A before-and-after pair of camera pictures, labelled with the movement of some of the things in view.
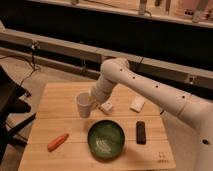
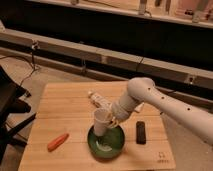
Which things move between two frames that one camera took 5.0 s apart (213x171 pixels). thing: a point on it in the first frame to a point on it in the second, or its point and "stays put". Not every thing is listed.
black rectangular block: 141,132 stays put
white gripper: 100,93 to 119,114
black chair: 11,103 stays put
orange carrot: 57,142 stays put
